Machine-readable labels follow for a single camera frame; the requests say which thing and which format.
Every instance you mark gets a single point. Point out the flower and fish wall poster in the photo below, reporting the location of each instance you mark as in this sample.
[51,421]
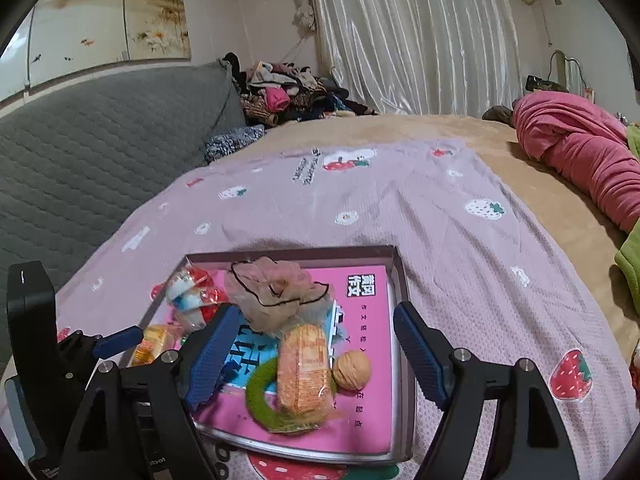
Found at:
[100,20]

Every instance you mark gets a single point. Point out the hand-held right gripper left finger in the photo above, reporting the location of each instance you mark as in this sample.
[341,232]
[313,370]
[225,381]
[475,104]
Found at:
[212,355]

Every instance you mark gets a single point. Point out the pink book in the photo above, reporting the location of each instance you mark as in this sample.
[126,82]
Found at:
[365,385]

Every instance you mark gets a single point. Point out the dark brown cloth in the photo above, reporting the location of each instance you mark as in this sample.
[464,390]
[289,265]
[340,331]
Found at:
[500,115]

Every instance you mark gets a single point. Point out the black bag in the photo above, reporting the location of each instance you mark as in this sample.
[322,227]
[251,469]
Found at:
[537,82]

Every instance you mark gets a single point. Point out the grey quilted headboard cover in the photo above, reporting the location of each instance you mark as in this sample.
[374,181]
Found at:
[100,160]

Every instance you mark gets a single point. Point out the purple strawberry printed blanket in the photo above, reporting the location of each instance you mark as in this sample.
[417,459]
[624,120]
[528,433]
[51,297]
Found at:
[450,240]

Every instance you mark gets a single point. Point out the walnut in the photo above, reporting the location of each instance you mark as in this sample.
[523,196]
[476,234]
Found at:
[352,370]

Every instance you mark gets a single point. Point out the shallow grey cardboard box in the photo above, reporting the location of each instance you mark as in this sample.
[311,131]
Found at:
[402,410]

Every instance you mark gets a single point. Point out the blue patterned cloth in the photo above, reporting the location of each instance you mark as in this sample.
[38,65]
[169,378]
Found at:
[232,142]

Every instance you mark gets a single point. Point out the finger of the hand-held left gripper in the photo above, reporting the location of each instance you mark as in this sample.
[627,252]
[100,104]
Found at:
[120,339]

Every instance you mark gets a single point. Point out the green fleece blanket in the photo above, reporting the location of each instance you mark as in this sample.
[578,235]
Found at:
[631,265]

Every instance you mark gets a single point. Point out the red and white toy egg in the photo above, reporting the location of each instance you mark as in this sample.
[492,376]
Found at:
[192,282]

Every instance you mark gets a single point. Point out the beige peanut-shaped toy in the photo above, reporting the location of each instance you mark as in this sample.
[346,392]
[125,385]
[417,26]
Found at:
[270,305]

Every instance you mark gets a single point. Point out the white fabric flower bunch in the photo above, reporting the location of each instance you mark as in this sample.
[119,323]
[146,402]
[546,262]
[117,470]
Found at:
[304,17]

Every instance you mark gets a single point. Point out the white shiny curtain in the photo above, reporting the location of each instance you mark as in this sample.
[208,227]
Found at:
[415,35]

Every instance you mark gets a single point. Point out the yellow cracker packet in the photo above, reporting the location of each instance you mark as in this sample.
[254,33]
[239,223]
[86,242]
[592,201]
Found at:
[302,365]
[155,342]

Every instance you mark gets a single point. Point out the pile of clothes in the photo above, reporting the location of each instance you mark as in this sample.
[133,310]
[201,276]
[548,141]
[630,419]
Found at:
[280,95]

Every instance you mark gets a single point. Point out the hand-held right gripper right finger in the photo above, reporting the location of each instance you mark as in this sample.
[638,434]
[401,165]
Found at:
[420,355]

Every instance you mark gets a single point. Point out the pink quilt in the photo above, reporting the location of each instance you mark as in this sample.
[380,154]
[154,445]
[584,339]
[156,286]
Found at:
[575,145]

